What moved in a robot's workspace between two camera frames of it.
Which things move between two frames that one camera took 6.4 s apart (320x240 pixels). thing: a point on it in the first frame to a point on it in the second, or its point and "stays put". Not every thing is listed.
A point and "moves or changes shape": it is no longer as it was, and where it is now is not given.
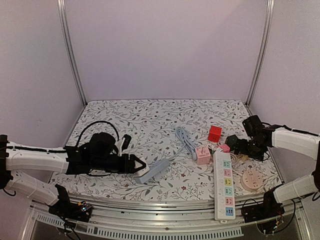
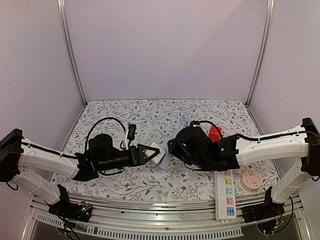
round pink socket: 251,180 stays put
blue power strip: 153,170 moves or changes shape
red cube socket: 214,134 stays put
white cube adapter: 142,172 to 157,158
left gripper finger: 132,158 to 141,156
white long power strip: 224,192 stays put
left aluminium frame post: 61,9 stays put
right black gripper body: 240,146 to 172,147
